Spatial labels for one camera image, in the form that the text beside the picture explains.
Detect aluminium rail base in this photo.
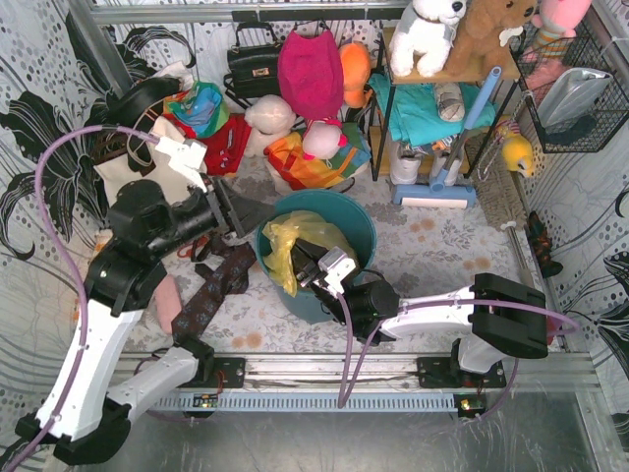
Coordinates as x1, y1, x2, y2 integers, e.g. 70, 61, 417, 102
122, 351, 596, 419

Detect purple cable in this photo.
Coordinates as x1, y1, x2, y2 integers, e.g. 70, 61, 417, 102
336, 292, 581, 409
4, 126, 163, 472

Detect black wire basket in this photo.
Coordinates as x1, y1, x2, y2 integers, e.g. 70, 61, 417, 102
511, 24, 628, 153

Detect teal folded cloth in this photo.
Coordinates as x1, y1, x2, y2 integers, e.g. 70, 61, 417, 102
368, 74, 496, 146

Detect pink round plush head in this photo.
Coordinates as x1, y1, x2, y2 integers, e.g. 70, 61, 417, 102
302, 120, 348, 160

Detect pink plush toy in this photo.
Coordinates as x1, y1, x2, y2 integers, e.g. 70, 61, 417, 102
531, 0, 592, 59

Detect grey patterned rolled cloth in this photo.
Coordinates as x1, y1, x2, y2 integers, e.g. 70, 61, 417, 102
433, 83, 465, 123

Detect orange striped cloth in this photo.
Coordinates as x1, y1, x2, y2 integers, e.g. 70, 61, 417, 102
264, 132, 372, 195

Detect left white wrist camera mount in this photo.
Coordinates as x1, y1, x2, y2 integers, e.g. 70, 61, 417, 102
155, 137, 207, 193

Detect white sneaker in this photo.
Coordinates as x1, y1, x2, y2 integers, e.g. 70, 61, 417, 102
389, 142, 423, 185

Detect yellow translucent trash bag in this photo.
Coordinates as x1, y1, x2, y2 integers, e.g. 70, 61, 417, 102
262, 210, 358, 297

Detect black leather handbag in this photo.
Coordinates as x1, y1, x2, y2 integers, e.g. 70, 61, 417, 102
224, 22, 283, 99

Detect dark floral necktie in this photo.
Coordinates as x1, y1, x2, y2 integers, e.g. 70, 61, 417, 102
171, 235, 257, 343

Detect white plush bear red clothes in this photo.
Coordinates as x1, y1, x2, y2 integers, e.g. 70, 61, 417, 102
199, 94, 297, 175

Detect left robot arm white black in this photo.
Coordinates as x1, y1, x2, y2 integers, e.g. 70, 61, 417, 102
16, 177, 274, 466

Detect white plush dog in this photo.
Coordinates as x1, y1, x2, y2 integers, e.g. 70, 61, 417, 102
389, 0, 467, 78

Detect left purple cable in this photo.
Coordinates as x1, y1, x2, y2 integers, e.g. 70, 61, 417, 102
4, 126, 163, 472

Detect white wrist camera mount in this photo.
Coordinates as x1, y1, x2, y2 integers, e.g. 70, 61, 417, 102
317, 247, 357, 298
155, 137, 207, 193

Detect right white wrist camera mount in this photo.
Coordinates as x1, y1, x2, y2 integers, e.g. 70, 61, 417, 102
317, 247, 357, 298

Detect blue lint roller mop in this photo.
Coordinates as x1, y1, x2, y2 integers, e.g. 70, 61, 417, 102
392, 66, 502, 209

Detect colorful rainbow cloth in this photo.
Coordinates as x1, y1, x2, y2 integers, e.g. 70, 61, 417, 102
162, 82, 230, 139

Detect dark patterned cloth right side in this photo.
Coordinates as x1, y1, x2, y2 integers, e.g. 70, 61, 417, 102
527, 211, 563, 279

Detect brown teddy bear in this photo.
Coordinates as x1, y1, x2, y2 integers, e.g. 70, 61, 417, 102
444, 0, 538, 78

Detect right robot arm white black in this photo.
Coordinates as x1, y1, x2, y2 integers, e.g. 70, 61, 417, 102
290, 239, 547, 378

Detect yellow plush duck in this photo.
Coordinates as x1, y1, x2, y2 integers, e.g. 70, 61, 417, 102
493, 115, 534, 178

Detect cream canvas tote bag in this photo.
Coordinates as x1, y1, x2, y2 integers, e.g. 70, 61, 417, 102
96, 117, 207, 206

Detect magenta knitted bag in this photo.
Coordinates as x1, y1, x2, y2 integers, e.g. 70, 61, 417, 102
278, 29, 344, 120

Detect silver foil pouch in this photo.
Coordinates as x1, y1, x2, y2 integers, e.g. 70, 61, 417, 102
537, 68, 613, 128

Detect black metal shelf rack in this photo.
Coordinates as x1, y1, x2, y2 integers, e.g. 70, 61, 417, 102
368, 27, 521, 182

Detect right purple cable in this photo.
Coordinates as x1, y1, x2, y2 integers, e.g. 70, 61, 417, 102
336, 292, 581, 409

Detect black round hat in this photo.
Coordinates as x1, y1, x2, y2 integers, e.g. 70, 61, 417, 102
106, 77, 181, 127

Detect teal plastic trash bin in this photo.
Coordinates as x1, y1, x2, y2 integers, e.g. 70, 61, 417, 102
254, 190, 377, 325

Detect orange plush toy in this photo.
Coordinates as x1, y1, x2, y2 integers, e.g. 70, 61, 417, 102
339, 42, 372, 108

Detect pink fuzzy cloth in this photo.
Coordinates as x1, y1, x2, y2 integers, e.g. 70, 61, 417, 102
153, 274, 182, 334

